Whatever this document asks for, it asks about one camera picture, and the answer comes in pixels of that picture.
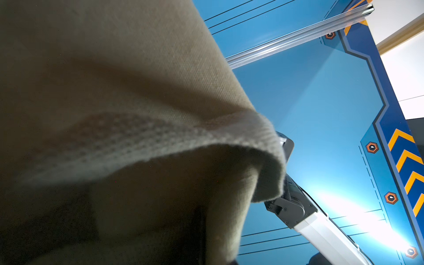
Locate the right aluminium frame post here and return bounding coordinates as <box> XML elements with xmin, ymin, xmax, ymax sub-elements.
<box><xmin>225</xmin><ymin>3</ymin><xmax>374</xmax><ymax>70</ymax></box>

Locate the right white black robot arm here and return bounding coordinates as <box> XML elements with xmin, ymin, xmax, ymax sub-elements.
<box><xmin>265</xmin><ymin>174</ymin><xmax>373</xmax><ymax>265</ymax></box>

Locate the olive green tote bag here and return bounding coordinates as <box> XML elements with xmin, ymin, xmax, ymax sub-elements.
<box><xmin>1</xmin><ymin>1</ymin><xmax>286</xmax><ymax>265</ymax></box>

